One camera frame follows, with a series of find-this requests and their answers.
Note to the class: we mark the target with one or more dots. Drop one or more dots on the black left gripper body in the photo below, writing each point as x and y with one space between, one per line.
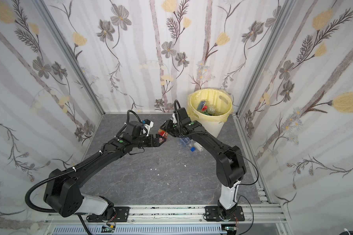
148 139

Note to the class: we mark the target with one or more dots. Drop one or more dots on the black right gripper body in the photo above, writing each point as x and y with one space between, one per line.
171 129

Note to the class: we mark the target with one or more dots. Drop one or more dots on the blue label clear bottle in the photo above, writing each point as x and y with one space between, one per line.
188 143

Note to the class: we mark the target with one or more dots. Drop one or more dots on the red yellow label bottle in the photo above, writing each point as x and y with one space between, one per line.
163 133

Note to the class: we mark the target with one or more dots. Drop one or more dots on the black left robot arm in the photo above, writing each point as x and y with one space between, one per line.
63 193

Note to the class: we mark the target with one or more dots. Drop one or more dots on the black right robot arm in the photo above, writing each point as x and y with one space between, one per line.
230 166

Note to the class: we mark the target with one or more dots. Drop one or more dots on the white bin with yellow bag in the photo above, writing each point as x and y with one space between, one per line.
219 107

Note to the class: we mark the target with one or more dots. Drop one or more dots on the clear bottle white green label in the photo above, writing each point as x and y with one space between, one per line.
197 146

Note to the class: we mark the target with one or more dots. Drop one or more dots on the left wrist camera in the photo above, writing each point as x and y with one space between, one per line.
146 126

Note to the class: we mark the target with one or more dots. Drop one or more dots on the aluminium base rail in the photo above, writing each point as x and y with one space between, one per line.
255 219

